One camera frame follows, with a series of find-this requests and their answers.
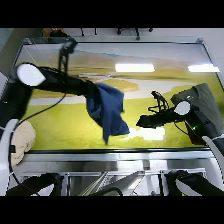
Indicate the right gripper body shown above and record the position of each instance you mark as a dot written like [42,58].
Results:
[155,120]

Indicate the blue T-shirt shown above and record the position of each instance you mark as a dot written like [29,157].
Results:
[108,106]

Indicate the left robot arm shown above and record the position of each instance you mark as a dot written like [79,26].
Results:
[53,80]

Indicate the olive green garment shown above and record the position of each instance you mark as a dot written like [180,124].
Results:
[205,96]

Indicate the black office chair base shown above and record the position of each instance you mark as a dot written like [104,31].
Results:
[137,32]

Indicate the beige garment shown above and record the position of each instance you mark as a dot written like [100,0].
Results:
[24,138]

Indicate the silver frame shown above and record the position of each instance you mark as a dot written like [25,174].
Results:
[100,160]

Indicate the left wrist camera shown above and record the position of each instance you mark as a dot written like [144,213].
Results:
[64,56]

